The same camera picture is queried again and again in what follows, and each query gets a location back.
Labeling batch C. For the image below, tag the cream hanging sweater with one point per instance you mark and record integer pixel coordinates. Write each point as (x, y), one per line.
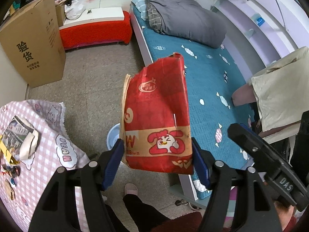
(281, 93)

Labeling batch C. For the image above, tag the yellow snack box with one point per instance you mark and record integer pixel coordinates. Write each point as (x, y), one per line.
(7, 154)

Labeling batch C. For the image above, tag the red covered low bench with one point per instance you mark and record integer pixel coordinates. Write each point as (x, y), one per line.
(97, 26)

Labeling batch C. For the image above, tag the newspaper print bag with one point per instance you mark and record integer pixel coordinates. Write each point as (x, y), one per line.
(20, 138)

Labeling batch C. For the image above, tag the teal bunk bed mattress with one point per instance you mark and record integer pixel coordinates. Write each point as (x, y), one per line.
(211, 78)

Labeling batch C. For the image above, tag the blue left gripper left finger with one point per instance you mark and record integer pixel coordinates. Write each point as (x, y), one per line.
(112, 160)

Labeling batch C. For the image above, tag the pink slipper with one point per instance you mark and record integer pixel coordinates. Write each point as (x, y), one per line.
(130, 189)

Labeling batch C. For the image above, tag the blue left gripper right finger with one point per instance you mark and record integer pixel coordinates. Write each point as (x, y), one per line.
(200, 163)

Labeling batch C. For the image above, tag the white plastic bag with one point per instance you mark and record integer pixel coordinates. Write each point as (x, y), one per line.
(75, 10)

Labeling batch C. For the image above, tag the blue plastic trash bucket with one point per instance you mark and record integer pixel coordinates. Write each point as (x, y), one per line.
(112, 136)

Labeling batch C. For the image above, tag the red paper food bag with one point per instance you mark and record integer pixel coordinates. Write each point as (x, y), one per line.
(155, 122)

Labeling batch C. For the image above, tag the plaid pillow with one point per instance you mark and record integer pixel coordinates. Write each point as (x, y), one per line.
(149, 13)

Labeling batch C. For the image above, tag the large brown cardboard box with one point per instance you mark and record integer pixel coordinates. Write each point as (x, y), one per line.
(32, 42)

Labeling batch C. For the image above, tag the grey folded duvet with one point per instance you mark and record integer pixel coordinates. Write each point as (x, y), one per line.
(187, 19)

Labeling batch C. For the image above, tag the black gold snack wrapper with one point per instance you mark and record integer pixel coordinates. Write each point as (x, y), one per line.
(12, 170)

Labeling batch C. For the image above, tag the pink checkered tablecloth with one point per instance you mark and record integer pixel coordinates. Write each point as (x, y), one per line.
(20, 195)

